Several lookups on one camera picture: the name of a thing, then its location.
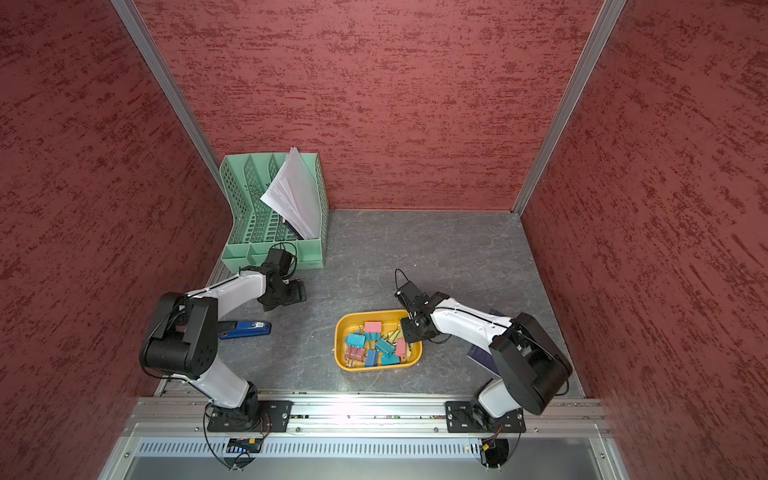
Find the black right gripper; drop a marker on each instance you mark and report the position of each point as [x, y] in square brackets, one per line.
[410, 336]

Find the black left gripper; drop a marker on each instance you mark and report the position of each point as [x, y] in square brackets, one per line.
[297, 296]

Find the pink binder clip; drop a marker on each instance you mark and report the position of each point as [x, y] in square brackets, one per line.
[373, 327]
[401, 348]
[355, 354]

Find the teal binder clip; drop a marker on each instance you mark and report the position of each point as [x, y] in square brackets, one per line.
[356, 340]
[389, 360]
[384, 347]

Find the yellow plastic storage box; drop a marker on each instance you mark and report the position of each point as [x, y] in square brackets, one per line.
[391, 332]

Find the blue binder clip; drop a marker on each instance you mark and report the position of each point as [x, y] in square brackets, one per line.
[371, 359]

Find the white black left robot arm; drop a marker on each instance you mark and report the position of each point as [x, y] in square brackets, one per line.
[183, 334]

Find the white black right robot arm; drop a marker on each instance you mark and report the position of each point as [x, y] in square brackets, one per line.
[531, 368]

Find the blue stapler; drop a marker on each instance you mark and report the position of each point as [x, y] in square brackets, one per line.
[243, 329]

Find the green plastic file organizer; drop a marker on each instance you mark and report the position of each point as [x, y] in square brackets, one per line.
[256, 227]

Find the navy notebook with yellow label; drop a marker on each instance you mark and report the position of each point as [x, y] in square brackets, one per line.
[483, 358]

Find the white paper stack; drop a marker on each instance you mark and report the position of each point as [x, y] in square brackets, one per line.
[293, 194]

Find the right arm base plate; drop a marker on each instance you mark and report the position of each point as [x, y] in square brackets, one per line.
[470, 417]

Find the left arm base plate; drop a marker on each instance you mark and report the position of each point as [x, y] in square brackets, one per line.
[269, 416]

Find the aluminium front rail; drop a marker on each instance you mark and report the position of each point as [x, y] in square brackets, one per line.
[382, 415]

